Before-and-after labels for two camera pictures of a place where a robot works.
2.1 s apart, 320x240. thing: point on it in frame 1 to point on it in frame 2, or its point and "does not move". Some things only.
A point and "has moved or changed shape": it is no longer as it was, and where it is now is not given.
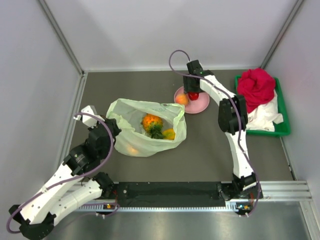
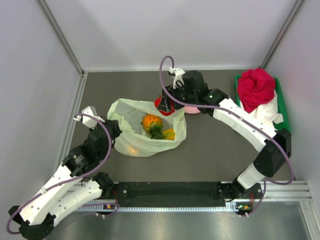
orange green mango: (169, 134) does not move
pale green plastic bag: (147, 128) does not move
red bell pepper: (193, 95) has moved or changed shape
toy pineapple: (153, 125) does not move
